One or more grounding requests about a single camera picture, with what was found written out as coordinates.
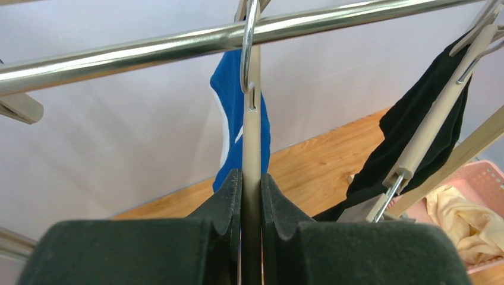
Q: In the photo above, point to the black underwear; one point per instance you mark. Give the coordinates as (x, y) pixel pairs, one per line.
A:
(398, 126)

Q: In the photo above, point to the beige hanger with blue underwear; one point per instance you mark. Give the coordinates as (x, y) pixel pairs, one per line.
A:
(251, 233)

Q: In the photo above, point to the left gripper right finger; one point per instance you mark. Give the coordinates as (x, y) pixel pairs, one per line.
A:
(300, 250)

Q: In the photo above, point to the cream underwear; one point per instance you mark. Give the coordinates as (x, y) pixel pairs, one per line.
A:
(476, 231)

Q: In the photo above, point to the beige hanger with cream underwear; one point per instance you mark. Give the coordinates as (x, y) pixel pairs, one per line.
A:
(22, 107)

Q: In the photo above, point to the wooden clothes rack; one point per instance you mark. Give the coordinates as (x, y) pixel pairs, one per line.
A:
(130, 113)

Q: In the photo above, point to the beige hanger with black underwear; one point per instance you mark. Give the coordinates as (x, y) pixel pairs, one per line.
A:
(478, 37)

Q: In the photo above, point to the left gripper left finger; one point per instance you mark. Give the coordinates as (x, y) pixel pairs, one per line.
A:
(201, 248)

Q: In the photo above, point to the blue underwear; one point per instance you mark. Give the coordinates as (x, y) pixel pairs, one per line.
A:
(227, 92)

